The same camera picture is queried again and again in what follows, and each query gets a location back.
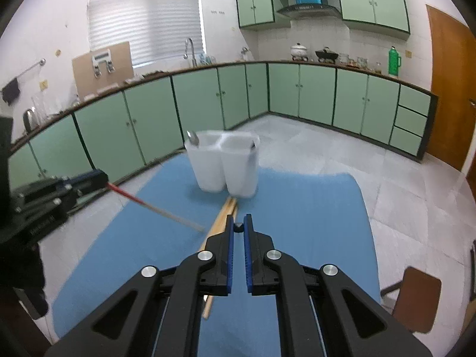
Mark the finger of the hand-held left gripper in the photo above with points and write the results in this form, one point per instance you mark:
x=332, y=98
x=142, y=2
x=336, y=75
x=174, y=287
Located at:
x=93, y=180

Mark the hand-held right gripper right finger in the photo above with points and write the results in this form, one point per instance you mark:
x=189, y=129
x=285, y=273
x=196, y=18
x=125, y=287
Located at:
x=248, y=256

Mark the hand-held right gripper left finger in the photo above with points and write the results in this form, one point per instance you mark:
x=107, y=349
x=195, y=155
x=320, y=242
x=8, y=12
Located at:
x=230, y=253

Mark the red-tipped wooden chopstick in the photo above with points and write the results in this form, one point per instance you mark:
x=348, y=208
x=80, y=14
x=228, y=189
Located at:
x=163, y=212

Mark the white utensil holder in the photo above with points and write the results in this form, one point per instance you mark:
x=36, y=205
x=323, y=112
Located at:
x=212, y=167

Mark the blue mat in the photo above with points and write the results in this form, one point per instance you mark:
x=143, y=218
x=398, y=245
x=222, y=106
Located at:
x=308, y=223

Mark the green base cabinets under window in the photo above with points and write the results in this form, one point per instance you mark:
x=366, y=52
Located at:
x=148, y=119

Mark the steel electric kettle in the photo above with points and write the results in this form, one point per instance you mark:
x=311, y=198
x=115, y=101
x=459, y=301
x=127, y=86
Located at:
x=29, y=121

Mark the clear plastic pitcher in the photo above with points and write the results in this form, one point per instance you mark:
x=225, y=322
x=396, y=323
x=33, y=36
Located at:
x=41, y=106

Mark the brown cardboard board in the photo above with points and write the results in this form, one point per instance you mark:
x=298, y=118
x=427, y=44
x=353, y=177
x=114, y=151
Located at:
x=83, y=78

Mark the metal spoon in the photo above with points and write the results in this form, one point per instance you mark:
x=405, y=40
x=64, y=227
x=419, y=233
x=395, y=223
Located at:
x=193, y=138

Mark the white cloth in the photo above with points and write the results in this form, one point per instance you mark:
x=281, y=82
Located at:
x=134, y=79

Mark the black spoon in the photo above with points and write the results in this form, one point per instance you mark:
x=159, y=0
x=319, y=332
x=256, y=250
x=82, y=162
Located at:
x=253, y=144

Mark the dark hanging towel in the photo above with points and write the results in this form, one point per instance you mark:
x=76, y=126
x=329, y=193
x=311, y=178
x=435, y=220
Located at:
x=10, y=91

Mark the white electronic device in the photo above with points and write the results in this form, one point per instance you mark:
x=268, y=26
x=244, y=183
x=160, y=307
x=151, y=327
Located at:
x=102, y=57

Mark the metal towel bar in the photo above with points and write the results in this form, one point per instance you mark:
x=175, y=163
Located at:
x=33, y=67

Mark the chrome kitchen faucet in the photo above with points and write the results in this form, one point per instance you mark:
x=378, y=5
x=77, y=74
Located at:
x=193, y=54

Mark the clear plastic container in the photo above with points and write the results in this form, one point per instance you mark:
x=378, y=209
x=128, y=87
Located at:
x=207, y=59

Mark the white window blind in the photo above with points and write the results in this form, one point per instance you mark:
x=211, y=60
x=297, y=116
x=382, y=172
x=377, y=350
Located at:
x=145, y=18

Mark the brown wooden chair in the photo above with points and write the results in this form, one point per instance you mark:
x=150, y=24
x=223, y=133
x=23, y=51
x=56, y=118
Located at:
x=416, y=297

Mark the green base cabinets under stove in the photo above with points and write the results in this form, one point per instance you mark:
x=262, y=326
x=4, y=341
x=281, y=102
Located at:
x=316, y=93

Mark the white cooking pot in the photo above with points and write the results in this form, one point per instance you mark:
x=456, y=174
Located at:
x=298, y=50

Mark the black wok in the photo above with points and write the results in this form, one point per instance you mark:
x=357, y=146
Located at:
x=327, y=55

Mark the glass jar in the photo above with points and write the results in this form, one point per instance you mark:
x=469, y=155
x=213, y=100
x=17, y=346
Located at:
x=378, y=68
x=344, y=59
x=361, y=62

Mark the green thermos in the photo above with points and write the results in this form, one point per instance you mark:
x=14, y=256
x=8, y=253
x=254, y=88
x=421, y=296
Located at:
x=394, y=63

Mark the black range hood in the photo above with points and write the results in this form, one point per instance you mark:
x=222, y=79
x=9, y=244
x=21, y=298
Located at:
x=308, y=9

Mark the wooden door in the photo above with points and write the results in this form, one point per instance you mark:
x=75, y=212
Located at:
x=450, y=93

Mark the green wall cabinets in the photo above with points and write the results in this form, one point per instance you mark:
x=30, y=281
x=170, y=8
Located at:
x=260, y=3

